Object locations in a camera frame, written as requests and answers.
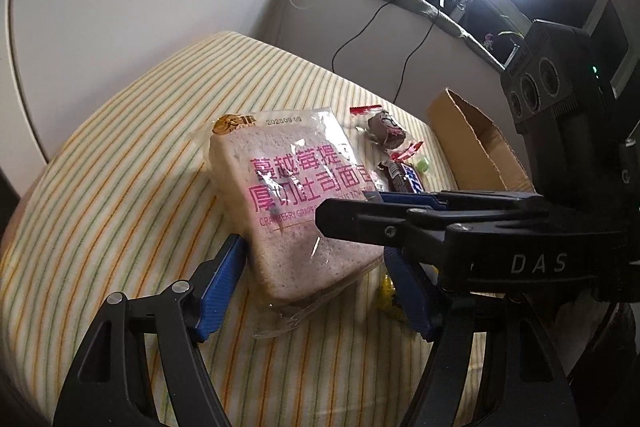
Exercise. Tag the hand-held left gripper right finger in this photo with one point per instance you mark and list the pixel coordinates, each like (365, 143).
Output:
(412, 302)

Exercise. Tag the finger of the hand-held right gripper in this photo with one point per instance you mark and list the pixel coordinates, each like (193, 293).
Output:
(360, 224)
(415, 199)

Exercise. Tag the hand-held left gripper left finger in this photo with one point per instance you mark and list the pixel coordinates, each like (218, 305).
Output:
(220, 289)

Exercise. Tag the yellow snack packet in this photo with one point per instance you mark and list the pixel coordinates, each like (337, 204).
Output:
(387, 302)

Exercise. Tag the blue chocolate bar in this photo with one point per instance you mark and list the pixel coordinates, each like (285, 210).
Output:
(400, 177)

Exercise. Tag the red green candy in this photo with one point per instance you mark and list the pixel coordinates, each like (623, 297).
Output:
(406, 152)

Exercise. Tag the brown cake packet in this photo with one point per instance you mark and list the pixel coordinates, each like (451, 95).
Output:
(382, 127)

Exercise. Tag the cardboard box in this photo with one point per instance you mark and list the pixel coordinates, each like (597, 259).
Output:
(480, 142)

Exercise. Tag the sliced bread packet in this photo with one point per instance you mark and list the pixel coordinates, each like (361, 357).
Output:
(280, 177)

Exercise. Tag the small pink figurine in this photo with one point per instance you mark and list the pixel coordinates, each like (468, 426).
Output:
(489, 41)

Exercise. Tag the white framed window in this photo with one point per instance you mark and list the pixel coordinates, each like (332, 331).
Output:
(600, 14)

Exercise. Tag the striped bed sheet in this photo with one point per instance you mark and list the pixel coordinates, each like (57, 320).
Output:
(125, 167)

